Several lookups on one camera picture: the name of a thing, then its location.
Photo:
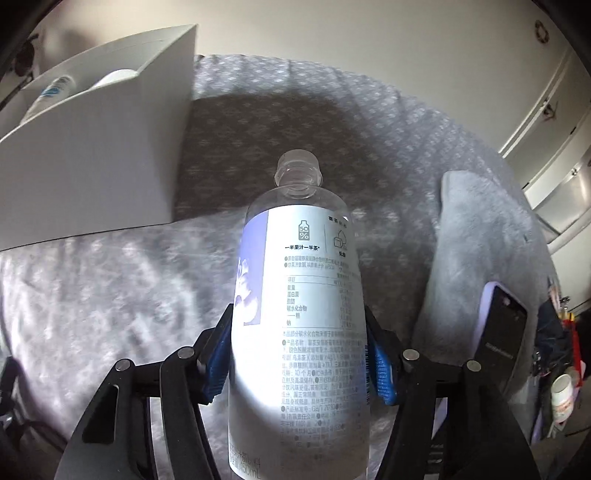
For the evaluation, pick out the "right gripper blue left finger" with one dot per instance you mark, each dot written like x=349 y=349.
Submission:
x=113 y=439

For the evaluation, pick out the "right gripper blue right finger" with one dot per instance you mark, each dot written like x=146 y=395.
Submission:
x=452 y=421

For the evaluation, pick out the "clear plastic drink bottle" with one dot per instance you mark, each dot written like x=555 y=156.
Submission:
x=298 y=395

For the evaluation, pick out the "white blue-print spray bottle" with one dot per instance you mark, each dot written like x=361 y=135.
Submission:
x=58 y=90

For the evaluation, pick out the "small white jar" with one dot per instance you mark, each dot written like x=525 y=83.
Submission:
x=562 y=398

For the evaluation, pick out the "smartphone with purple case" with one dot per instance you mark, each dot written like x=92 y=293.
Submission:
x=499 y=333

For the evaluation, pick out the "grey patterned bed sheet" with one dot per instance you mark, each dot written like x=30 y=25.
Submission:
x=71 y=308

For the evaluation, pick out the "white cardboard storage box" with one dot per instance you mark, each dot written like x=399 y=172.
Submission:
x=106 y=157

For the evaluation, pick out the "white closet door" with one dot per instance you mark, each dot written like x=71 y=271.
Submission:
x=550 y=157

